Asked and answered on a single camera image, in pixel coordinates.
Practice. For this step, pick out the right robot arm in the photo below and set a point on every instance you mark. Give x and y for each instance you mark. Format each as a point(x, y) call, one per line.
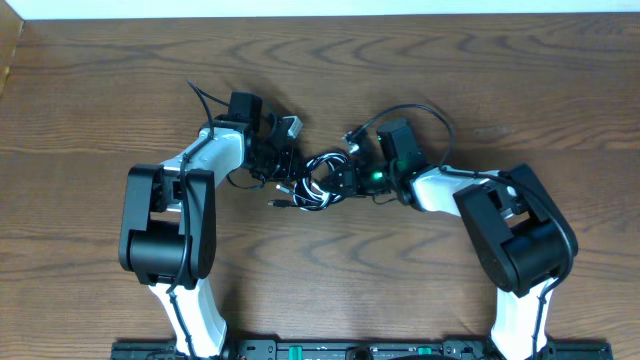
point(522, 241)

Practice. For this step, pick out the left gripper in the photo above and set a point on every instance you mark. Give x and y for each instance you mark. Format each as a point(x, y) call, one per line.
point(288, 163)

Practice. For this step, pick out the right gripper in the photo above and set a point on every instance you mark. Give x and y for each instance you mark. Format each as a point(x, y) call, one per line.
point(355, 189)

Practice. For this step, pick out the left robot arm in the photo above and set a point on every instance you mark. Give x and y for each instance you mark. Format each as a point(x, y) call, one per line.
point(168, 229)

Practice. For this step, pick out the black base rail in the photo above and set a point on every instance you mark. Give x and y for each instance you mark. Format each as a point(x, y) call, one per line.
point(449, 349)

